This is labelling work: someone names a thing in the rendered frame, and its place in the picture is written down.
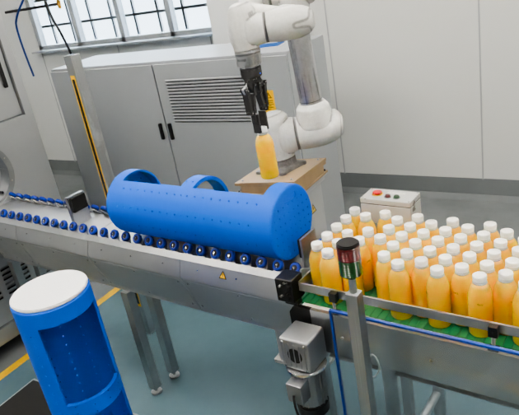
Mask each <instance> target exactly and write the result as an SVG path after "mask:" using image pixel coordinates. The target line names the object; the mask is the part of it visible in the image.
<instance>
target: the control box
mask: <svg viewBox="0 0 519 415"><path fill-rule="evenodd" d="M374 190H377V189H370V190H368V191H367V192H366V193H365V194H364V195H363V196H362V197H361V198H360V201H361V208H362V212H369V213H371V219H372V220H373V222H375V223H378V221H379V219H380V211H381V210H390V215H391V217H393V216H402V217H403V223H404V224H405V223H406V222H409V221H412V215H413V214H415V213H421V201H420V193H418V192H409V191H399V190H390V189H379V190H381V191H382V193H381V194H379V195H375V194H373V193H372V192H373V191H374ZM401 193H403V194H401ZM385 194H390V197H389V198H386V197H385ZM395 194H398V195H399V196H400V197H399V198H394V195H395Z"/></svg>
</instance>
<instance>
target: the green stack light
mask: <svg viewBox="0 0 519 415"><path fill-rule="evenodd" d="M338 263H339V275H340V276H341V277H342V278H345V279H354V278H358V277H360V276H361V275H362V258H360V259H359V260H358V261H357V262H354V263H341V262H339V261H338Z"/></svg>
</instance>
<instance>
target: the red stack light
mask: <svg viewBox="0 0 519 415"><path fill-rule="evenodd" d="M336 250H337V257H338V261H339V262H341V263H354V262H357V261H358V260H359V259H360V258H361V251H360V245H358V246H357V247H356V248H355V249H350V250H342V249H339V248H337V247H336Z"/></svg>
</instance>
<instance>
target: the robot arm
mask: <svg viewBox="0 0 519 415"><path fill-rule="evenodd" d="M314 1H315V0H238V2H237V3H234V4H232V5H231V6H230V7H229V9H228V12H227V29H228V34H229V38H230V41H231V45H232V47H233V49H234V52H235V56H236V65H237V67H239V68H240V72H241V78H242V79H243V80H244V81H245V83H244V88H243V89H240V92H241V94H242V97H243V101H244V105H245V111H246V114H247V115H250V116H251V118H252V124H253V127H254V132H255V133H262V129H261V126H267V129H268V134H270V136H271V137H272V139H273V140H274V147H275V152H276V157H277V163H278V171H279V176H284V175H286V174H287V173H289V172H291V171H293V170H295V169H296V168H298V167H300V166H303V165H305V164H306V160H297V158H296V156H295V152H296V151H298V150H302V149H309V148H314V147H321V146H324V145H327V144H330V143H332V142H334V141H336V140H337V139H339V138H340V136H342V135H343V133H344V125H343V117H342V114H341V113H340V112H338V110H336V109H331V108H330V104H329V102H328V101H327V100H325V99H324V98H322V97H321V93H320V84H319V80H318V76H317V71H316V63H315V58H314V54H313V48H312V42H311V35H310V33H311V32H312V30H313V29H314V28H315V16H314V12H313V11H312V10H311V9H310V3H313V2H314ZM281 41H288V48H289V52H290V56H291V60H292V67H293V71H294V76H295V80H296V84H297V92H298V96H299V101H300V103H299V105H298V107H297V109H296V111H297V114H296V117H288V116H287V114H286V113H284V112H283V111H280V110H272V111H269V112H267V113H266V110H268V109H269V108H267V107H269V98H268V92H267V80H262V79H261V77H260V76H262V69H261V65H260V64H261V63H262V58H261V52H260V45H262V44H266V43H270V42H281ZM251 93H254V94H251ZM256 100H257V102H258V105H259V109H260V110H259V111H258V112H259V113H258V114H257V108H256ZM265 103H266V104H265Z"/></svg>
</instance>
